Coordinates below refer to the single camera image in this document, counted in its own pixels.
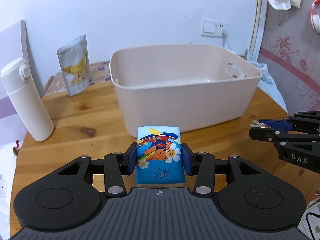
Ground blue bear tissue pack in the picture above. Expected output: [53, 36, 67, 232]
[136, 126, 185, 187]

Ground white wall switch socket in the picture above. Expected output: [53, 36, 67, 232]
[201, 18, 229, 38]

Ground white plug and cable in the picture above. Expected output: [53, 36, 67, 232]
[221, 29, 235, 53]

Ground white thermos bottle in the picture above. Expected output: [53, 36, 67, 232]
[1, 57, 55, 141]

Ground light blue quilted blanket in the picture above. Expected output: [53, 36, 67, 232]
[245, 50, 287, 112]

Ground cream curved mirror frame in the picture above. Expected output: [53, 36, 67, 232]
[249, 0, 268, 61]

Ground beige plastic storage bin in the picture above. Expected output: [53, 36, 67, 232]
[109, 44, 262, 137]

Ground banana chips snack pouch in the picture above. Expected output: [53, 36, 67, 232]
[57, 35, 89, 96]

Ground lilac bed headboard panel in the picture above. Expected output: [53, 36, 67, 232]
[1, 20, 47, 145]

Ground red white headphones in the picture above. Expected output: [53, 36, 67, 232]
[310, 0, 320, 34]

